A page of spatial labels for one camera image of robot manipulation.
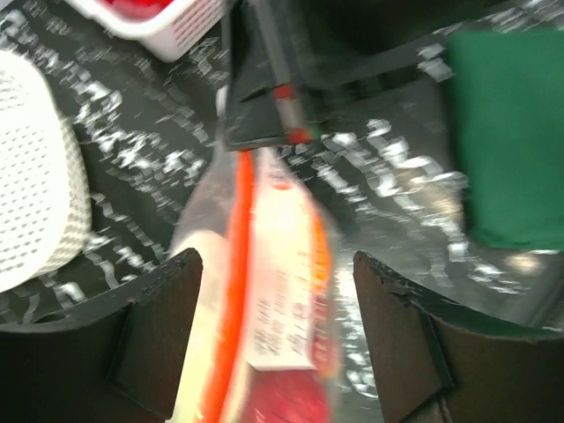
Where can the red fake apple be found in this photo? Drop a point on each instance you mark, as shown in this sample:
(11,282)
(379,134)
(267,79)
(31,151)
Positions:
(288,395)

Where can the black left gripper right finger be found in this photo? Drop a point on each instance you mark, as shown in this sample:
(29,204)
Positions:
(436,360)

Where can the white oval perforated basket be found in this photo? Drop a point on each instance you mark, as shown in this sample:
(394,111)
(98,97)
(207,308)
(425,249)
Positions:
(46,213)

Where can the red cloth in basket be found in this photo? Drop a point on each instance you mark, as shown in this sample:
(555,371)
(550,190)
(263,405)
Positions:
(138,9)

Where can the pale cream fake food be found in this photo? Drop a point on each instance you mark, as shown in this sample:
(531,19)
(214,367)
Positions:
(213,249)

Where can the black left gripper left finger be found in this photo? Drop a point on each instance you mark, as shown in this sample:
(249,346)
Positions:
(117,357)

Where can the white rectangular slotted basket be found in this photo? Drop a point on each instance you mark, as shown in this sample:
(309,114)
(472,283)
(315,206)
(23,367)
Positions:
(168,35)

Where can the folded green cloth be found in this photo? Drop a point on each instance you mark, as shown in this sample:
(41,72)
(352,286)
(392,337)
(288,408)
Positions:
(506,110)

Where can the clear zip top bag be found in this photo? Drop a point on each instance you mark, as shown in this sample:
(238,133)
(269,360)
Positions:
(287,301)

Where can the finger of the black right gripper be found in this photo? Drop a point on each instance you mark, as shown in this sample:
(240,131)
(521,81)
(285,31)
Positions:
(266,103)
(351,51)

